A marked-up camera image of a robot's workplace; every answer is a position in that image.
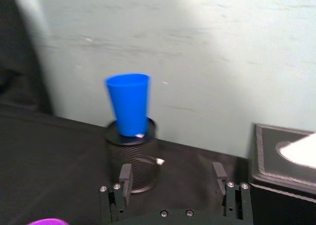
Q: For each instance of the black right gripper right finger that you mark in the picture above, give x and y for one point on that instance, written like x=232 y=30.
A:
x=219 y=171

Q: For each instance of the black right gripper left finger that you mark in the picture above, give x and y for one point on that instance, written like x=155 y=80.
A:
x=125 y=178

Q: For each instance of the black mesh pen holder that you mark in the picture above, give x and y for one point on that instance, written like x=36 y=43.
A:
x=133 y=160

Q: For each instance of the black tissue box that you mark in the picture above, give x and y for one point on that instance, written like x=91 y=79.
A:
x=274 y=175

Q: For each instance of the black table cloth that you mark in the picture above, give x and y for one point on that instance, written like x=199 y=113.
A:
x=61 y=165

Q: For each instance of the blue plastic cup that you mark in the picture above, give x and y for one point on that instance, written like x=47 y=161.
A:
x=130 y=106

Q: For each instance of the white tissue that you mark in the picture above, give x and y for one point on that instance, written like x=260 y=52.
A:
x=300 y=149

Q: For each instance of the purple plastic cup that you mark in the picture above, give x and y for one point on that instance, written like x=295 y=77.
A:
x=47 y=221

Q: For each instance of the dark fabric drape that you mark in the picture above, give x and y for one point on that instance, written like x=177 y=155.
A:
x=19 y=49

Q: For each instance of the pale wall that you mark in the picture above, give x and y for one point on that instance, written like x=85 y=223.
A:
x=185 y=49

